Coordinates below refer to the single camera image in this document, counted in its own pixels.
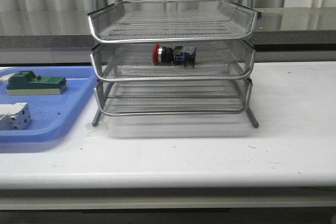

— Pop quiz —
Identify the grey metal rack frame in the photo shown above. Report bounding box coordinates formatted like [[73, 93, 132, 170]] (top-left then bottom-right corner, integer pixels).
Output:
[[90, 0, 263, 129]]

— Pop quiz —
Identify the white circuit breaker block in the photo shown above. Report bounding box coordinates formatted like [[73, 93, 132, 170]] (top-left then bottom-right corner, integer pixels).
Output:
[[1, 103, 31, 130]]

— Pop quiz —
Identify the red emergency push button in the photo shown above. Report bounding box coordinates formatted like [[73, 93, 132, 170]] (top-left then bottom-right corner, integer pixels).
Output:
[[152, 44, 196, 67]]

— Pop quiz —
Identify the blue plastic tray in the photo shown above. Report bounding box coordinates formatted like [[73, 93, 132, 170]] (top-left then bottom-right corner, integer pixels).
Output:
[[1, 66, 97, 144]]

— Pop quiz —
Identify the grey stone counter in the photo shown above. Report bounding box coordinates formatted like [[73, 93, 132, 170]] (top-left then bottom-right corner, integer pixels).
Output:
[[1, 7, 335, 51]]

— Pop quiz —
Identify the green electrical switch block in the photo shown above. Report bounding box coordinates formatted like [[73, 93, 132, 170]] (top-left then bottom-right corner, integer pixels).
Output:
[[1, 70, 67, 95]]

